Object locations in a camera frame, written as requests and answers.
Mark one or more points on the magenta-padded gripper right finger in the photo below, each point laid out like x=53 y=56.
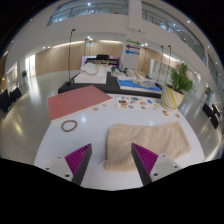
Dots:
x=146 y=160

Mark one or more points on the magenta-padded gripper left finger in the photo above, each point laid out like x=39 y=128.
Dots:
x=77 y=160

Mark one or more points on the beige knitted towel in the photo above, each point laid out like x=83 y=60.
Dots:
x=146 y=143

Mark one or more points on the orange-brown cutout sticker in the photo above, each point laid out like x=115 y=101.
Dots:
x=165 y=112

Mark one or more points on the round tan sticker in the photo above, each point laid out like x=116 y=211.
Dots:
x=177 y=115

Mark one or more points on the small yellow sticker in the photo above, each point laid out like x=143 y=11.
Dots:
x=157 y=106

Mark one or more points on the small blue sticker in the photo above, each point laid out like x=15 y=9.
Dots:
x=149 y=101

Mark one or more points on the colourful printed sheet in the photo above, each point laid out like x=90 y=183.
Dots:
x=130 y=102

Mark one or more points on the plant in striped pot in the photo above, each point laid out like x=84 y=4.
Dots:
x=171 y=96

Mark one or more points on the black low display platform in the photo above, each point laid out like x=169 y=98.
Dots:
x=100 y=87

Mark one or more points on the model on blue base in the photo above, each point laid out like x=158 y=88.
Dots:
x=136 y=85

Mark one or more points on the group of black chairs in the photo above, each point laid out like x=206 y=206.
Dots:
x=210 y=115
x=8 y=98

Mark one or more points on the white architectural model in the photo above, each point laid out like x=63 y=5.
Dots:
x=90 y=76

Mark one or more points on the thin black lamp pole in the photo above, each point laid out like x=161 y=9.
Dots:
x=161 y=63
x=168 y=63

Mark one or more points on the distant green potted plant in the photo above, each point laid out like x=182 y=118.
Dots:
x=24 y=73

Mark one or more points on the black floor lamp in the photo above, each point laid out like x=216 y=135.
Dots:
x=69 y=56

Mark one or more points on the purple display screen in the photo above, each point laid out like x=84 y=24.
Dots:
x=115 y=61

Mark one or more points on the black piano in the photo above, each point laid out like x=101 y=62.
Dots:
x=101 y=57

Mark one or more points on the sign with coloured arrows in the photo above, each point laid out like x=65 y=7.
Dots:
x=132 y=47

